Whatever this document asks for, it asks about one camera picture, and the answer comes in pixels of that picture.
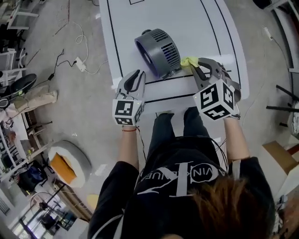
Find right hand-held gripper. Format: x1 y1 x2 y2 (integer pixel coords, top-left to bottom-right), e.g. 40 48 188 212
190 57 242 121

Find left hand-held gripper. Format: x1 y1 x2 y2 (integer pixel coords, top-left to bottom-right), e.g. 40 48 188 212
112 69 147 127

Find yellow cleaning cloth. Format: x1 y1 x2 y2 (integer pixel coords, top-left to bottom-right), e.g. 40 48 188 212
180 56 199 69

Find grey round fan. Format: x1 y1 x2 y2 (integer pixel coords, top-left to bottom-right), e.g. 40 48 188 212
134 28 182 79

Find person's left forearm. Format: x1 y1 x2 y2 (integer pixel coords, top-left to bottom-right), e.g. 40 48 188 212
117 125 141 166

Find person's right forearm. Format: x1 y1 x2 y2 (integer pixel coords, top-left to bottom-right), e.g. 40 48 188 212
223 116 250 162

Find person's black trousers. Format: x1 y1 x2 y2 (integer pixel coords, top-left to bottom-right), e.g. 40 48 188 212
146 107 220 164

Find white power strip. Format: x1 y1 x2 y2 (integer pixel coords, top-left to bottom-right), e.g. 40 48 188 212
73 56 88 72
261 25 274 41

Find black metal stand base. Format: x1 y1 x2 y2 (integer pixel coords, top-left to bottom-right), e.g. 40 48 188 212
265 84 299 128

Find white metal shelving rack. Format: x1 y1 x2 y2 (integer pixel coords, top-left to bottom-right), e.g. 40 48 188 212
271 0 299 73

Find black waste bin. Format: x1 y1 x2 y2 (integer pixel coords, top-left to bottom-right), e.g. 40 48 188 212
253 0 274 10

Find orange cardboard envelope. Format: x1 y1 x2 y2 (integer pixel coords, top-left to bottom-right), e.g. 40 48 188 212
50 152 78 185

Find brown cardboard box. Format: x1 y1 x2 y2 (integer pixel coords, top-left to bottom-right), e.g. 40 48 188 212
261 141 299 179

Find black oval shell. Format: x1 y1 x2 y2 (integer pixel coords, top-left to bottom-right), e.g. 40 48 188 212
10 73 38 96

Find round wooden stool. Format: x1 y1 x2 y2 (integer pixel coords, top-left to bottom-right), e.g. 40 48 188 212
86 193 100 212

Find person's black printed t-shirt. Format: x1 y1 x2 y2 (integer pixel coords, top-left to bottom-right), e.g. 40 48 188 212
88 154 276 239

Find cluttered white workbench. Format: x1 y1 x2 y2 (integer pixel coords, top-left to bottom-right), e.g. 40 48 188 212
0 112 54 183

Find black blue bag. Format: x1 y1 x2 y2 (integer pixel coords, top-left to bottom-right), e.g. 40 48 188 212
16 160 49 192

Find black tripod stand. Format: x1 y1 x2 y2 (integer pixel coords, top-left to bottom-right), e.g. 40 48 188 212
29 182 65 226

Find white metal frame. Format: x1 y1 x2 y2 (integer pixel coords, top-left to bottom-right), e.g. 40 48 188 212
6 0 40 31

